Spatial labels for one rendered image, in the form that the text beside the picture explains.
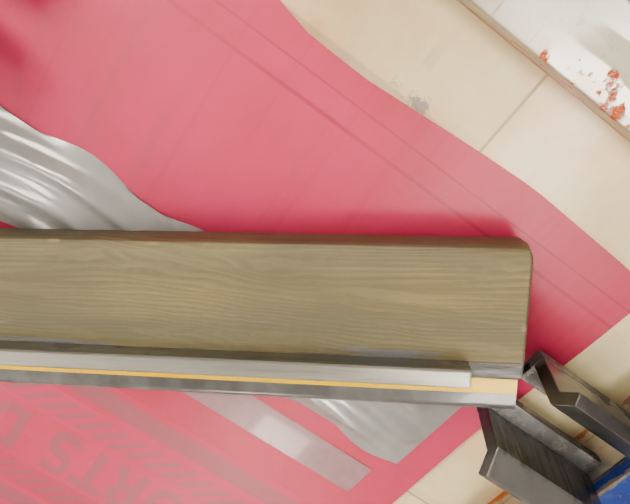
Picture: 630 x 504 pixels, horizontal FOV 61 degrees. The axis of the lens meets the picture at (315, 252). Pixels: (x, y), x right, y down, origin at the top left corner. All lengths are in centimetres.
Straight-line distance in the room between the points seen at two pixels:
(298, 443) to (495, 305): 19
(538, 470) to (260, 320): 18
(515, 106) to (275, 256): 15
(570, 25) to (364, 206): 13
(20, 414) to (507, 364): 36
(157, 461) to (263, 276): 21
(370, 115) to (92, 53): 15
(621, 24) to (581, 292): 15
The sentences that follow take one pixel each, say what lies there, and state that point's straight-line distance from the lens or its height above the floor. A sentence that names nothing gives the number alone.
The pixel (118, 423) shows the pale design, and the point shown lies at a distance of 45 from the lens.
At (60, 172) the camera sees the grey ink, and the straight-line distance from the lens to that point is 35.
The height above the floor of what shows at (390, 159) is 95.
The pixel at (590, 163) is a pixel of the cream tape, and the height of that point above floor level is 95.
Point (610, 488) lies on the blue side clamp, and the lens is 39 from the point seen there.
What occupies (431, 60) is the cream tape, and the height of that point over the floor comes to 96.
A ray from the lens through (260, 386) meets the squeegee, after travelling 33.
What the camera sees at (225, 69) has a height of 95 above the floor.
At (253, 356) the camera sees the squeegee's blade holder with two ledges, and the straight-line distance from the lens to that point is 31.
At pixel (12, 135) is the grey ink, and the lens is 36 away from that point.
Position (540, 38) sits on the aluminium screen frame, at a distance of 27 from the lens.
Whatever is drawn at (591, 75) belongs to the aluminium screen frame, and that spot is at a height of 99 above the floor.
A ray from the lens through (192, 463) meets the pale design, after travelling 45.
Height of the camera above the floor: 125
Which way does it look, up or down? 64 degrees down
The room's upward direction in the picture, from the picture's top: 165 degrees counter-clockwise
